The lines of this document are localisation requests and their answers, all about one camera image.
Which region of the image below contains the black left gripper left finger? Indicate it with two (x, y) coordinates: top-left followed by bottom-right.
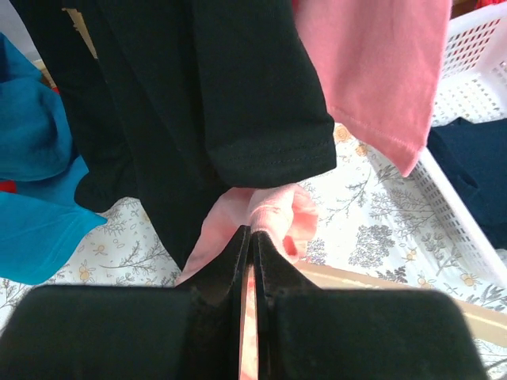
(1, 226), (250, 379)

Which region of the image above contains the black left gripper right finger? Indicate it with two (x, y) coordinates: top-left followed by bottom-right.
(251, 232), (486, 379)

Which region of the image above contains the salmon pink t-shirt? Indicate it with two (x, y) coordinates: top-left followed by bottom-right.
(176, 184), (319, 379)

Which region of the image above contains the blue hanging t-shirt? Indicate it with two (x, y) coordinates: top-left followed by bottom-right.
(1, 36), (107, 285)

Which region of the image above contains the black hanging t-shirt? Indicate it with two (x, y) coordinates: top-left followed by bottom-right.
(13, 1), (336, 267)

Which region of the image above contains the red hanging t-shirt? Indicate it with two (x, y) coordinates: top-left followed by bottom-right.
(0, 180), (17, 194)

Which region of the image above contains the pink hanging t-shirt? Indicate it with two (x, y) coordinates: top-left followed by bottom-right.
(293, 0), (452, 177)

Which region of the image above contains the orange-red t-shirt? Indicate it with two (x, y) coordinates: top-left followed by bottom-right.
(475, 0), (506, 10)

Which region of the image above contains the navy blue folded garment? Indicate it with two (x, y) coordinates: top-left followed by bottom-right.
(427, 118), (506, 249)

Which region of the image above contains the white perforated plastic basket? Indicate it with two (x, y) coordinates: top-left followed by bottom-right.
(411, 3), (506, 287)

